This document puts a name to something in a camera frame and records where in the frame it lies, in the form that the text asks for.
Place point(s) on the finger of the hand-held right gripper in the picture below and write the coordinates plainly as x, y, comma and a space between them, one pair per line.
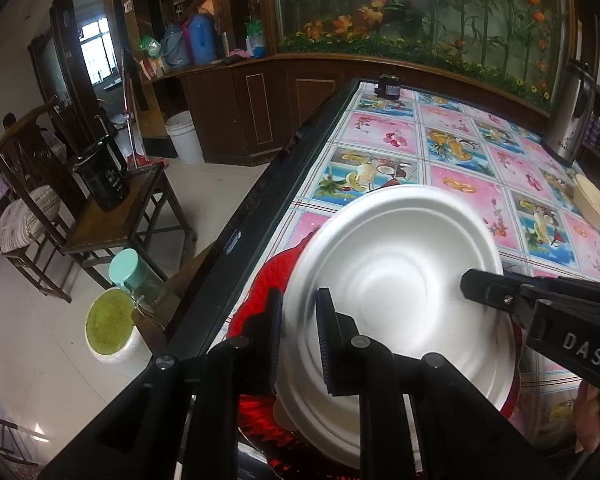
490, 287

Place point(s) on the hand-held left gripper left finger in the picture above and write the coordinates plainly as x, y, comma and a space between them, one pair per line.
267, 330

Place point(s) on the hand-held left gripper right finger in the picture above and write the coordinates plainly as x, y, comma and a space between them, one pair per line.
326, 345

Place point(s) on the red scalloped plate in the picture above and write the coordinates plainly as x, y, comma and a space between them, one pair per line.
267, 272

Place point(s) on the person's right hand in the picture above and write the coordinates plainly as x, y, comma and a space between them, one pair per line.
589, 415

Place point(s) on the printed fruit tablecloth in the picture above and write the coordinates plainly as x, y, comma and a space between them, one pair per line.
460, 180

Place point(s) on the beige bowl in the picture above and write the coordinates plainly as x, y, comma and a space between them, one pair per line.
592, 202

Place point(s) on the clear bottle teal lid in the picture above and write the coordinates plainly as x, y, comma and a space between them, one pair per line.
127, 267

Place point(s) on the white tub green contents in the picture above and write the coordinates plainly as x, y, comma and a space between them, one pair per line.
107, 320

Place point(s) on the stainless steel kettle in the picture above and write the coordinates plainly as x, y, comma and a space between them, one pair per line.
572, 120

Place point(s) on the dark wooden chair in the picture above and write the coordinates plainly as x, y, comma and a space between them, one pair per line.
110, 220

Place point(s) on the white plastic bucket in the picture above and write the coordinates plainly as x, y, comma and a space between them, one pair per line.
185, 137

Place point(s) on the black bucket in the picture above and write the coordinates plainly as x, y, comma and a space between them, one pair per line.
102, 180

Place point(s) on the small black jar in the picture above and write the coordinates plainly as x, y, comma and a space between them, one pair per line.
387, 86

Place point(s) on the wooden chair with cushion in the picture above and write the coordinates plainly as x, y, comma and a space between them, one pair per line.
25, 210

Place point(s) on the green white bottle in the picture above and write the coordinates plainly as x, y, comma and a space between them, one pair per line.
255, 40

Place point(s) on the glass aquarium with plants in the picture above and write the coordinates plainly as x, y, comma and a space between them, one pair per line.
405, 5

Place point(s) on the grey thermos jug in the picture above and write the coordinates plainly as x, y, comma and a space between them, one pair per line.
172, 47

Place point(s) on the blue thermos jug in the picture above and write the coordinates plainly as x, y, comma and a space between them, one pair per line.
200, 37

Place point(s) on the green snack bag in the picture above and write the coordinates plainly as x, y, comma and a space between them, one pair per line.
150, 46

